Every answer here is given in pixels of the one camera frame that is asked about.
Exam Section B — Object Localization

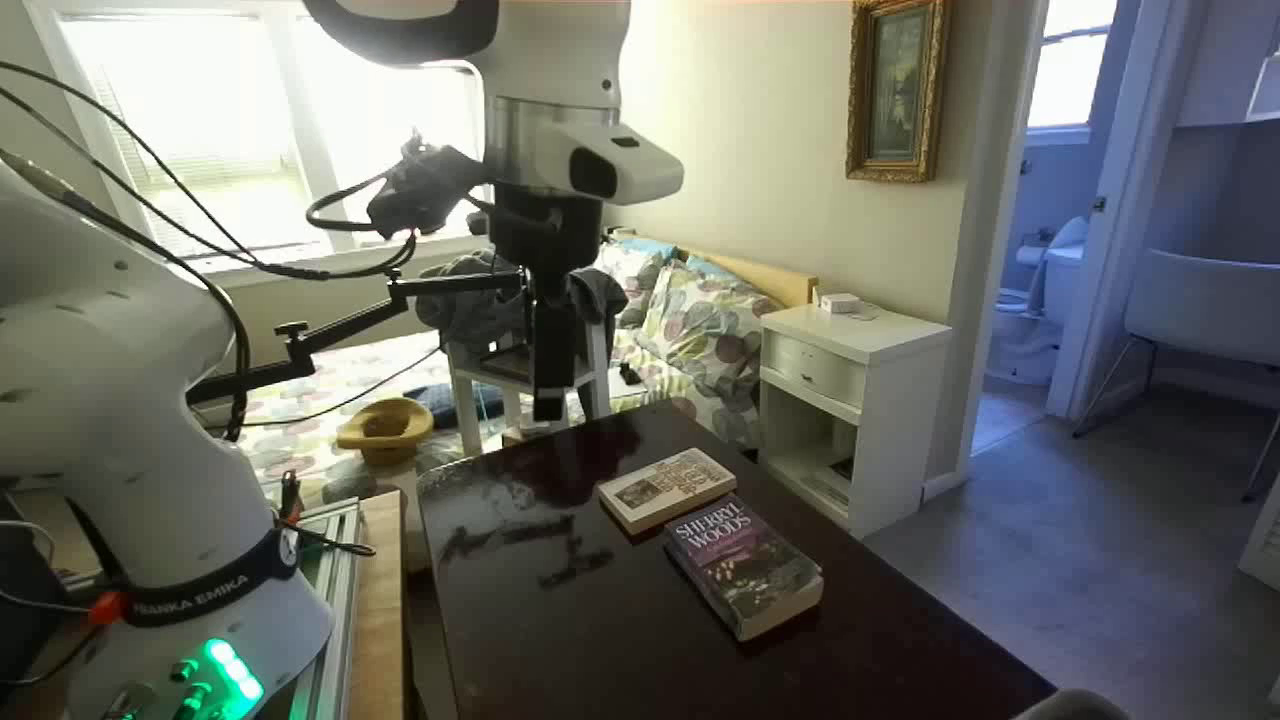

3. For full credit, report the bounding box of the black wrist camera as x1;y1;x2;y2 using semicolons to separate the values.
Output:
364;138;492;245

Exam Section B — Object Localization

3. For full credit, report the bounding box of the cream paperback book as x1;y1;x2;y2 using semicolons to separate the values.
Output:
597;443;739;541

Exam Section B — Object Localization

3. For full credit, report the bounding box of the white toilet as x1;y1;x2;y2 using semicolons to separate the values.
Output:
992;211;1097;392

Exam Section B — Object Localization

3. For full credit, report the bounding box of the white open door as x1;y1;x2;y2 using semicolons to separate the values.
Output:
1045;0;1213;423

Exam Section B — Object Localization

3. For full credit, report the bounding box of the red cable connector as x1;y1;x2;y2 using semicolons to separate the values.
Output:
86;588;134;631

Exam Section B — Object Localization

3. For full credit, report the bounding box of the yellow bowl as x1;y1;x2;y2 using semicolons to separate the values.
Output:
331;398;439;471

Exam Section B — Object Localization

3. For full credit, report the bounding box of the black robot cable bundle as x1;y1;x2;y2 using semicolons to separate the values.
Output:
0;56;423;448

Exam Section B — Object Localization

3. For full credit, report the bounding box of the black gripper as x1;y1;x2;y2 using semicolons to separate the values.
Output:
486;186;609;428

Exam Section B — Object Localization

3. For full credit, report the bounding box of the white camera stand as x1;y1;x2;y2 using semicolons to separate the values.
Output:
446;338;616;459

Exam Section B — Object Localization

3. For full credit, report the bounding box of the grey camera on stand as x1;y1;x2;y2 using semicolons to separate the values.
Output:
414;261;536;362

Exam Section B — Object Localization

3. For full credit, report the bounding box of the dark purple paperback book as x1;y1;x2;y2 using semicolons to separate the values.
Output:
660;497;828;644

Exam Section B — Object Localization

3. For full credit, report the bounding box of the white nightstand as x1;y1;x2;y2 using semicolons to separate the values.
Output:
758;299;958;541

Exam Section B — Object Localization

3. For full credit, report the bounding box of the aluminium rail frame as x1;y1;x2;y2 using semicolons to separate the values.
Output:
286;497;369;720

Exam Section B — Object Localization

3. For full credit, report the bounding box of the wooden base board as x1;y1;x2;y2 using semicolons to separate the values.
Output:
347;488;408;720

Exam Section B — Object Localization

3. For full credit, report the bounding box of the bright window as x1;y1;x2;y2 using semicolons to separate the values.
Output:
52;0;492;272

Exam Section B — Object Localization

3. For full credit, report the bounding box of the floral bed blanket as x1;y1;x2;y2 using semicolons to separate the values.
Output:
195;235;792;513

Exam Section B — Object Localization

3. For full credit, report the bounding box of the wooden headboard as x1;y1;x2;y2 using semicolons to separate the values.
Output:
704;251;824;313

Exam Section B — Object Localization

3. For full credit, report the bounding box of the gold framed painting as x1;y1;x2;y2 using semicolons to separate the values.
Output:
844;0;953;189

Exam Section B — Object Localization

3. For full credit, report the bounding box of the white tub-shaped seat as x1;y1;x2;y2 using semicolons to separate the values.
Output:
1074;245;1280;505

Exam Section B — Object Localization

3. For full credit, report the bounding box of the black camera boom bar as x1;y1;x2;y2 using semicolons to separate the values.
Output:
185;265;532;410

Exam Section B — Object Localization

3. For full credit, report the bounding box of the black base cable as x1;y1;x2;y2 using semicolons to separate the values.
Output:
0;518;95;625

